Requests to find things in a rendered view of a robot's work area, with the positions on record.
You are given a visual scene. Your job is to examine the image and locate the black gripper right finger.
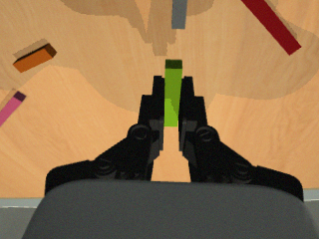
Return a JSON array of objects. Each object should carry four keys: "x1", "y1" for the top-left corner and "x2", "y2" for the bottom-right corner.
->
[{"x1": 178, "y1": 77, "x2": 304, "y2": 202}]

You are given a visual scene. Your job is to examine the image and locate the orange rod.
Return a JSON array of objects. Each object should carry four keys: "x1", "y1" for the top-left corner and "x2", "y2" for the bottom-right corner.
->
[{"x1": 12, "y1": 43, "x2": 57, "y2": 73}]

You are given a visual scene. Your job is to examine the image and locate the dark red rod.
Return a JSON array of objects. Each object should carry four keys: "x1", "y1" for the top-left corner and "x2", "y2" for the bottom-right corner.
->
[{"x1": 241, "y1": 0, "x2": 301, "y2": 56}]

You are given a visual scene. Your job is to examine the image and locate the pink rod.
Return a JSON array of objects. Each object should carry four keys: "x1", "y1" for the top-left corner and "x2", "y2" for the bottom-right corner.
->
[{"x1": 0, "y1": 91, "x2": 27, "y2": 126}]

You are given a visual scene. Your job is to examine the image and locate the lime green rod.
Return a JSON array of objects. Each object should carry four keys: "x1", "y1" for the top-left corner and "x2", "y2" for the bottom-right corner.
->
[{"x1": 164, "y1": 60, "x2": 182, "y2": 127}]

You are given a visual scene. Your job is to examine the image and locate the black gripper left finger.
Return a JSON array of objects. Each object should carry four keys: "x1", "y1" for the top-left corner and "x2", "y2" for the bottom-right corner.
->
[{"x1": 44, "y1": 76, "x2": 164, "y2": 195}]

